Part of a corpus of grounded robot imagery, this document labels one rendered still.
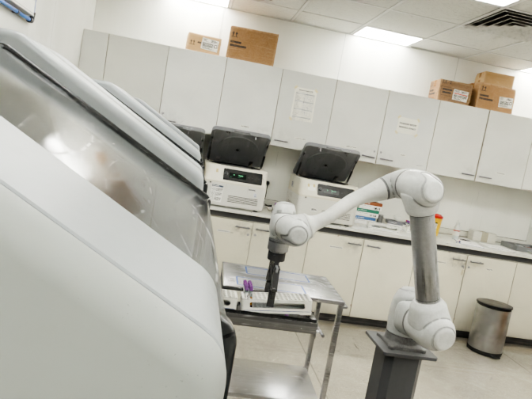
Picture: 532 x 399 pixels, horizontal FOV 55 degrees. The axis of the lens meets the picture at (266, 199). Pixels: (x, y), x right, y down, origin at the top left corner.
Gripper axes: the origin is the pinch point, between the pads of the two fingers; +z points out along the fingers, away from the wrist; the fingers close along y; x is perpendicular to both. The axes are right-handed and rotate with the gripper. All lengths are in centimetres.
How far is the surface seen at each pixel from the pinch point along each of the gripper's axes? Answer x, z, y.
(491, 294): -256, 39, 229
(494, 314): -238, 49, 192
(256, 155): -16, -51, 268
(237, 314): 13.1, 6.9, -6.8
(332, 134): -81, -82, 258
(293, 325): -11.1, 8.6, -6.7
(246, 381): -4, 59, 42
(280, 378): -24, 59, 50
